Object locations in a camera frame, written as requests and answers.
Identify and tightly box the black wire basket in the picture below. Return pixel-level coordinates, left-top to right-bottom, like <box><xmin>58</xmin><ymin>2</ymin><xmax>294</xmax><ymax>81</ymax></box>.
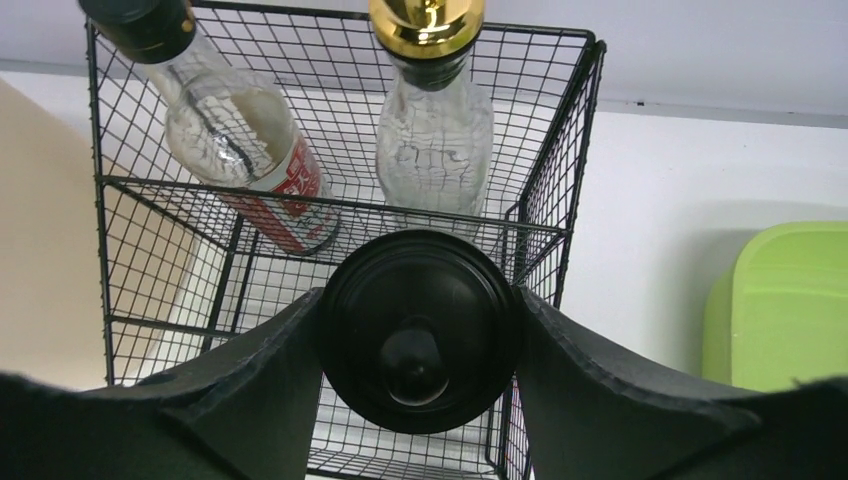
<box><xmin>84</xmin><ymin>0</ymin><xmax>608</xmax><ymax>480</ymax></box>

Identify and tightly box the beige plastic bin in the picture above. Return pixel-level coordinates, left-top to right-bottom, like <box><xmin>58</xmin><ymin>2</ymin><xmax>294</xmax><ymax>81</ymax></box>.
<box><xmin>1</xmin><ymin>83</ymin><xmax>193</xmax><ymax>390</ymax></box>

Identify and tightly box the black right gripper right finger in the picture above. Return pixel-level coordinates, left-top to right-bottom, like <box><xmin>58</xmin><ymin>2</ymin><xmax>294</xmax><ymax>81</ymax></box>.
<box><xmin>517</xmin><ymin>288</ymin><xmax>847</xmax><ymax>479</ymax></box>

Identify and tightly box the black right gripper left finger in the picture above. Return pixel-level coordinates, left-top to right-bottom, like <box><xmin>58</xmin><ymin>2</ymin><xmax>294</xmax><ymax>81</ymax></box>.
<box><xmin>1</xmin><ymin>289</ymin><xmax>322</xmax><ymax>479</ymax></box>

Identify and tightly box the clear jar black spout lid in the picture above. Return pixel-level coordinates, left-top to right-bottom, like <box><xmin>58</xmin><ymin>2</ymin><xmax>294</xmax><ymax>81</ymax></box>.
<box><xmin>314</xmin><ymin>229</ymin><xmax>524</xmax><ymax>434</ymax></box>

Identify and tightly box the soy sauce bottle red label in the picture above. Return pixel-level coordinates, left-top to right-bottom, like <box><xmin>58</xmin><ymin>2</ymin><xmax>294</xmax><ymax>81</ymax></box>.
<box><xmin>79</xmin><ymin>1</ymin><xmax>340</xmax><ymax>255</ymax></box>

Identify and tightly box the clear bottle gold pump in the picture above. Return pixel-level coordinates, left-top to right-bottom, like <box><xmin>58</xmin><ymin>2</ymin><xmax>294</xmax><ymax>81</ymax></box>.
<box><xmin>368</xmin><ymin>0</ymin><xmax>494</xmax><ymax>240</ymax></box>

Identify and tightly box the green plastic tub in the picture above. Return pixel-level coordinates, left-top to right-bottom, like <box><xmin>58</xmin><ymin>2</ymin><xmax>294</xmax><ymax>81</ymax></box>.
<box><xmin>701</xmin><ymin>221</ymin><xmax>847</xmax><ymax>392</ymax></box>

